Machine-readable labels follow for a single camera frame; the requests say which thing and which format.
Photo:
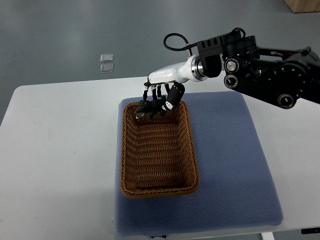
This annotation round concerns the dark toy crocodile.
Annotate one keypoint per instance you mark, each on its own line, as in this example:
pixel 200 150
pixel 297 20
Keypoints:
pixel 152 107

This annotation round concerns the blue grey cushion mat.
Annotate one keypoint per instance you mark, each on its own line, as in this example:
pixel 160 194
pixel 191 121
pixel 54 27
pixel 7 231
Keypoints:
pixel 236 188

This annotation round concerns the lower floor plate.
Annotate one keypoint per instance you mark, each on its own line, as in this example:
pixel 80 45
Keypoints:
pixel 107 68

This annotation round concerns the upper floor plate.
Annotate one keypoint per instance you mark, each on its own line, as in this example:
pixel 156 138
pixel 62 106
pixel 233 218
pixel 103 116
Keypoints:
pixel 106 57

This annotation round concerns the black table bracket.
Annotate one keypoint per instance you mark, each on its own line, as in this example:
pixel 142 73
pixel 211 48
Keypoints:
pixel 314 230

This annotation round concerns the floor plate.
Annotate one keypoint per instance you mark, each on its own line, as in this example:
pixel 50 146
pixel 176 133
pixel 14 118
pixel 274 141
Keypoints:
pixel 106 57
pixel 107 68

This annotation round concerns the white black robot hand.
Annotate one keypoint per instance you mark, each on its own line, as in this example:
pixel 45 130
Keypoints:
pixel 191 70

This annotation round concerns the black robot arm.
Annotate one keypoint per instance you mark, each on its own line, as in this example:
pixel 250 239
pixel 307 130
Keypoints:
pixel 276 76

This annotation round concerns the brown wicker basket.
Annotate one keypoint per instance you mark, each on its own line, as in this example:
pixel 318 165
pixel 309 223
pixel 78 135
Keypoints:
pixel 157 157

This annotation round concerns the wooden box corner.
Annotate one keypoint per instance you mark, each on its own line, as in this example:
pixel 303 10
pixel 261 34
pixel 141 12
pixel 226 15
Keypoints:
pixel 303 6

